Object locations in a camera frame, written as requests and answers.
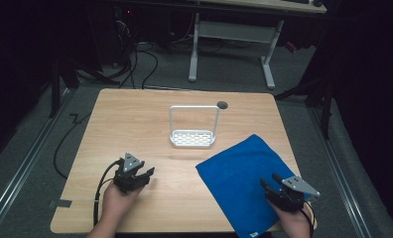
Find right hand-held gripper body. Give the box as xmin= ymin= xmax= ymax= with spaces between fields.
xmin=265 ymin=175 xmax=322 ymax=213

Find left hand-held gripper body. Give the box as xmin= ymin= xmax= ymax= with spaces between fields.
xmin=113 ymin=152 xmax=152 ymax=195

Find blue cloth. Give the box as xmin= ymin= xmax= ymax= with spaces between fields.
xmin=195 ymin=133 xmax=315 ymax=238

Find person's left hand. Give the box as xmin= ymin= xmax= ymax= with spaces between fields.
xmin=100 ymin=180 xmax=145 ymax=226

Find person's right hand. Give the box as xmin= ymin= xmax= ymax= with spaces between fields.
xmin=271 ymin=199 xmax=315 ymax=238

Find grey tape strip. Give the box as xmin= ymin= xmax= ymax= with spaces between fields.
xmin=48 ymin=198 xmax=73 ymax=209

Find black metal stand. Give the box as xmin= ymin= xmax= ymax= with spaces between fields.
xmin=48 ymin=54 xmax=121 ymax=119
xmin=273 ymin=73 xmax=335 ymax=141

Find small red object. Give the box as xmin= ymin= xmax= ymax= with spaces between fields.
xmin=284 ymin=41 xmax=299 ymax=55

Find desk with white legs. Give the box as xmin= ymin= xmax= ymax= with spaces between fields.
xmin=188 ymin=0 xmax=328 ymax=90

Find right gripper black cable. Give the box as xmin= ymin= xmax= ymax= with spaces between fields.
xmin=298 ymin=199 xmax=317 ymax=234

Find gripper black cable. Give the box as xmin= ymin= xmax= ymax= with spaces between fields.
xmin=298 ymin=199 xmax=317 ymax=234
xmin=92 ymin=158 xmax=125 ymax=228

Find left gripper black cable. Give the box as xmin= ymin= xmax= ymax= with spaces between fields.
xmin=92 ymin=158 xmax=125 ymax=228

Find metal floor rail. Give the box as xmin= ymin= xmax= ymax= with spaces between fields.
xmin=0 ymin=88 xmax=73 ymax=234
xmin=307 ymin=106 xmax=373 ymax=238

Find white rack with handle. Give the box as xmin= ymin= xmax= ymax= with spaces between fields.
xmin=169 ymin=104 xmax=221 ymax=149

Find black floor cable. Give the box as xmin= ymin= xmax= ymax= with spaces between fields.
xmin=53 ymin=112 xmax=93 ymax=180

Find bundle of black cables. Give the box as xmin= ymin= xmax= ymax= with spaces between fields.
xmin=113 ymin=19 xmax=160 ymax=90

